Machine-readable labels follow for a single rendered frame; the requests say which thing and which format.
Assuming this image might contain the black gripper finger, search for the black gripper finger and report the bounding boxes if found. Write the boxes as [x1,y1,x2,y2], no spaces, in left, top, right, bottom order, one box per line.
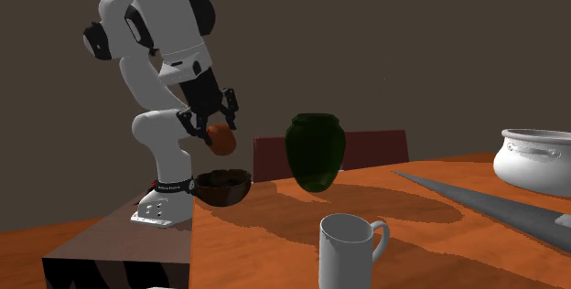
[217,87,240,131]
[175,109,213,146]

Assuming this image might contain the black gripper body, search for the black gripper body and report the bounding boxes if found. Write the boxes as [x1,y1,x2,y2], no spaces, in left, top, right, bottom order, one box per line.
[178,67,225,130]

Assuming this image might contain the orange round fruit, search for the orange round fruit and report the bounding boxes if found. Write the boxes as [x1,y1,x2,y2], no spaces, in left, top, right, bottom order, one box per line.
[206,122,238,156]

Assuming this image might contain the dark brown bowl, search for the dark brown bowl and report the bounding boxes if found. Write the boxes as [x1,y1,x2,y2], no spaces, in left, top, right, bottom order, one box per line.
[193,168,253,208]

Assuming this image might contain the dark green vase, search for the dark green vase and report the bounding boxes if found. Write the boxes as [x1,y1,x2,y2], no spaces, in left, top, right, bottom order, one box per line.
[285,112,347,193]

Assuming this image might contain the brown patterned robot stand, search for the brown patterned robot stand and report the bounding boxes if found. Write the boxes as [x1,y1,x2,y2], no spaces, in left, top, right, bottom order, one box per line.
[41,189,195,289]

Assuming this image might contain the dark red chair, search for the dark red chair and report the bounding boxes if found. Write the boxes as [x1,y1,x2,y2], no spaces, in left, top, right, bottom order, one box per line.
[253,129,410,184]

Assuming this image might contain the white mug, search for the white mug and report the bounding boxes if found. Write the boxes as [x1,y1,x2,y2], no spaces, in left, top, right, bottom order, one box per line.
[318,212,391,289]

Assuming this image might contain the white pot with handles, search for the white pot with handles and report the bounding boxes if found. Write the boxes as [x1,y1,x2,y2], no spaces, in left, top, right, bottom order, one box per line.
[492,128,571,198]

